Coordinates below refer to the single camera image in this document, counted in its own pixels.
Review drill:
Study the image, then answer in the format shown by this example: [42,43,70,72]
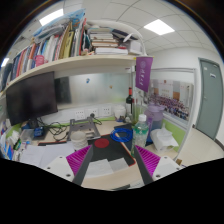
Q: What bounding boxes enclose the group photo poster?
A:
[149,79,193,121]

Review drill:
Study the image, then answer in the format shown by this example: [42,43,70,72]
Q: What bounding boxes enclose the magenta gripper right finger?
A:
[133,144,183,186]

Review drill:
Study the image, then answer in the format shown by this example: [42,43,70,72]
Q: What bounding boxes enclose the black computer monitor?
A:
[6,72,58,125]

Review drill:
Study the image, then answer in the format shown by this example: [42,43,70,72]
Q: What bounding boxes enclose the stack of books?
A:
[87,26,144,56]

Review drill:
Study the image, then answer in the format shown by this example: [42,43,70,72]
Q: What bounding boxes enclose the black cables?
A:
[36,117,73,142]

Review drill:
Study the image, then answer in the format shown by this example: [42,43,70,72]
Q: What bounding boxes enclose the purple plastic pitcher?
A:
[143,101,166,144]

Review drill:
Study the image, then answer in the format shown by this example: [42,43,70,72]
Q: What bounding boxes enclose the grey-green door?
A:
[196,58,224,139]

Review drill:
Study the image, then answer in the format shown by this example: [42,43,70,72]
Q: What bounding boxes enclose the dark wine bottle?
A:
[126,87,133,114]

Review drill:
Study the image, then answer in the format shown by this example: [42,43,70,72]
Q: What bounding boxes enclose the row of upright books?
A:
[0,8,86,91]

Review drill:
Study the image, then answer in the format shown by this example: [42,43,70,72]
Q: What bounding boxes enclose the white paper sheets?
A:
[20,142,74,168]

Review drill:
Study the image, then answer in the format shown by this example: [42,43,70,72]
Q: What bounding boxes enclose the white wall shelf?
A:
[0,55,137,98]

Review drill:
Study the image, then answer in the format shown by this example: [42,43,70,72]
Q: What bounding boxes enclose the clear plastic water bottle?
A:
[131,114,149,155]

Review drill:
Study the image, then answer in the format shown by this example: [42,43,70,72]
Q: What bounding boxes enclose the white jar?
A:
[114,105,126,120]

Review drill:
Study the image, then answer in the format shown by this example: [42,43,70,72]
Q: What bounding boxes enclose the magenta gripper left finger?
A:
[44,144,95,187]

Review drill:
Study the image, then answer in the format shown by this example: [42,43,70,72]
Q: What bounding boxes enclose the purple hanging banner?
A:
[135,56,153,92]

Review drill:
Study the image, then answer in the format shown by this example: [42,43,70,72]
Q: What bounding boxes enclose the black desk mat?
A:
[38,121,135,166]

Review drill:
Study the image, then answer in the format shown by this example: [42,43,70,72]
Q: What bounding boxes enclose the wall power outlets strip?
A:
[74,106,113,120]

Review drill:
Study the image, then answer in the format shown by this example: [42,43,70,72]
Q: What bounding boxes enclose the grey laptop stand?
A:
[67,117,101,140]

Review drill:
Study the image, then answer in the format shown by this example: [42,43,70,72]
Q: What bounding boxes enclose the white paper cup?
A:
[70,131,88,150]

